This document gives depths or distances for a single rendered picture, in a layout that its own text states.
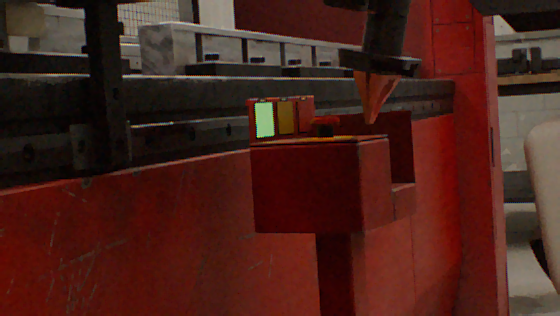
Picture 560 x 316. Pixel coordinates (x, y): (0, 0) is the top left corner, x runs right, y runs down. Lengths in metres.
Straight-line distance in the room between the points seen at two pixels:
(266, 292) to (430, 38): 1.77
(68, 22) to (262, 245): 0.47
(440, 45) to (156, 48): 1.73
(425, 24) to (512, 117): 5.21
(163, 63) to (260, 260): 0.34
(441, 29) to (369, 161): 1.93
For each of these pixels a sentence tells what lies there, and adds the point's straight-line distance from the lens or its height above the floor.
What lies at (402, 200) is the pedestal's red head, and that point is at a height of 0.69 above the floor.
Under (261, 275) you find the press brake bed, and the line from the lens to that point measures 1.49.
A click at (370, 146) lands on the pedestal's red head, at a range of 1.24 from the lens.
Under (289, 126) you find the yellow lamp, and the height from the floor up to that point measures 0.80.
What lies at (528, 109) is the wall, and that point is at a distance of 8.31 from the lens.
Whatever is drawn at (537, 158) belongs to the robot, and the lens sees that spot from 0.77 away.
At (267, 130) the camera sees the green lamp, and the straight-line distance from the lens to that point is 1.31.
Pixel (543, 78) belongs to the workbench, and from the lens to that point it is 4.99.
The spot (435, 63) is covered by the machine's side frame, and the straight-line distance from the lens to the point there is 3.14.
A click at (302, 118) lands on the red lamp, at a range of 1.40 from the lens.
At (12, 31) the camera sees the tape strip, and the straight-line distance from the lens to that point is 1.16.
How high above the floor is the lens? 0.83
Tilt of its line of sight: 3 degrees down
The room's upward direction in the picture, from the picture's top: 4 degrees counter-clockwise
